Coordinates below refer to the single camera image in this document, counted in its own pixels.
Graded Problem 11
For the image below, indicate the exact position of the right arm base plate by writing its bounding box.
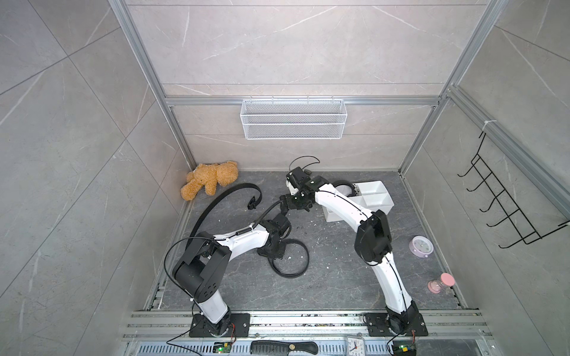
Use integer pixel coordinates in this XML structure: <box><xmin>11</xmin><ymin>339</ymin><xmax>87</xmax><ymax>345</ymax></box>
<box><xmin>362</xmin><ymin>312</ymin><xmax>429</xmax><ymax>338</ymax></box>

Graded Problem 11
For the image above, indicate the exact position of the black belt with dark buckle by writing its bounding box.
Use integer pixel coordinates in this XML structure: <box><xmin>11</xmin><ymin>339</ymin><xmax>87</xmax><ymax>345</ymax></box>
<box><xmin>189</xmin><ymin>182</ymin><xmax>310</xmax><ymax>280</ymax></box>

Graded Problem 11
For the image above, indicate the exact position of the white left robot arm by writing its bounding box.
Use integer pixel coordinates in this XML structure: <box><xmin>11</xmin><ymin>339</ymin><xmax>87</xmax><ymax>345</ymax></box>
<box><xmin>171</xmin><ymin>214</ymin><xmax>291</xmax><ymax>329</ymax></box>

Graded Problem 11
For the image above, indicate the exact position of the black belt with silver buckle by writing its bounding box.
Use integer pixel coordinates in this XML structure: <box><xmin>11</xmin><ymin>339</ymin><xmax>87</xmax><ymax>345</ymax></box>
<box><xmin>333</xmin><ymin>179</ymin><xmax>359</xmax><ymax>197</ymax></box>

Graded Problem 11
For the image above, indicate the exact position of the small white clock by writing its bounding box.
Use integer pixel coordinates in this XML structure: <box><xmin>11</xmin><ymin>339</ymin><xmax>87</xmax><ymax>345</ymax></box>
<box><xmin>346</xmin><ymin>336</ymin><xmax>366</xmax><ymax>356</ymax></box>

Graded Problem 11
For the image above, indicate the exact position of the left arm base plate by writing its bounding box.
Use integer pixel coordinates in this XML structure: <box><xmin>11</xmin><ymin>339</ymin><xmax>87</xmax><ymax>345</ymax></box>
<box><xmin>189</xmin><ymin>312</ymin><xmax>251</xmax><ymax>338</ymax></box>

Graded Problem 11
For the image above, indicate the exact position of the right green circuit board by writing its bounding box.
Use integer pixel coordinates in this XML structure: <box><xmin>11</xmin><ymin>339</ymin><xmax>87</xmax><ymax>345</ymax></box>
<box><xmin>392</xmin><ymin>342</ymin><xmax>417</xmax><ymax>356</ymax></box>

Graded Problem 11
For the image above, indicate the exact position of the brown teddy bear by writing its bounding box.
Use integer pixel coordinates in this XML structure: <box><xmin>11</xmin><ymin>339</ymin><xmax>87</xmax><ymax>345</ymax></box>
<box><xmin>180</xmin><ymin>161</ymin><xmax>239</xmax><ymax>201</ymax></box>

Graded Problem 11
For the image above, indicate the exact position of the green circuit board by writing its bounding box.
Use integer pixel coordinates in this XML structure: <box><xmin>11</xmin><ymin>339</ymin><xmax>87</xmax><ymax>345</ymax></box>
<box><xmin>212</xmin><ymin>342</ymin><xmax>232</xmax><ymax>354</ymax></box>
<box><xmin>392</xmin><ymin>342</ymin><xmax>417</xmax><ymax>356</ymax></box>

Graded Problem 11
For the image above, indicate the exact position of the white wire mesh basket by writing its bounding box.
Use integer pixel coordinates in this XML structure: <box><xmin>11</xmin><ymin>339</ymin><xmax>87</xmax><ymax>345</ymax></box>
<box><xmin>240</xmin><ymin>99</ymin><xmax>348</xmax><ymax>140</ymax></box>

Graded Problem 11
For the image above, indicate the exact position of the white compartment storage tray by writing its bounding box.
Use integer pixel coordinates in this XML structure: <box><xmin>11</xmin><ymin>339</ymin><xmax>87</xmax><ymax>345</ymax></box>
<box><xmin>315</xmin><ymin>180</ymin><xmax>394</xmax><ymax>229</ymax></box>

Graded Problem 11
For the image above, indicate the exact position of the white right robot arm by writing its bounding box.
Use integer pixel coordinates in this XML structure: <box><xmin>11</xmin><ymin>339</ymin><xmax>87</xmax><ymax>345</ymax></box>
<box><xmin>280</xmin><ymin>167</ymin><xmax>419</xmax><ymax>335</ymax></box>

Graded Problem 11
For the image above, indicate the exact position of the black wire hook rack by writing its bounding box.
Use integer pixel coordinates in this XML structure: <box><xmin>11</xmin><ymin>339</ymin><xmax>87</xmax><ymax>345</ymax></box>
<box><xmin>457</xmin><ymin>133</ymin><xmax>569</xmax><ymax>249</ymax></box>

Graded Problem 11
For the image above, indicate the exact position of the left green circuit board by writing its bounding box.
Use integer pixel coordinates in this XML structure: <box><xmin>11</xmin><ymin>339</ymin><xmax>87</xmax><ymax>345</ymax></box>
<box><xmin>212</xmin><ymin>342</ymin><xmax>232</xmax><ymax>354</ymax></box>

